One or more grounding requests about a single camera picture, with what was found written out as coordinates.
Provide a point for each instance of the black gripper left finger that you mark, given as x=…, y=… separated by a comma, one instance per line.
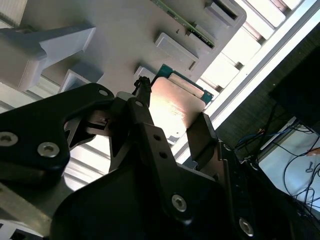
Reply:
x=37, y=125

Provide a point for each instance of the silver topped CPU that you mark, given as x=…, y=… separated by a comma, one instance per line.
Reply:
x=175, y=105

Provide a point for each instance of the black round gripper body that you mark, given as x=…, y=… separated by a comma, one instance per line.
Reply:
x=112, y=212

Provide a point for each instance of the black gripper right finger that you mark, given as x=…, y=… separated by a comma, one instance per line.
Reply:
x=202, y=140

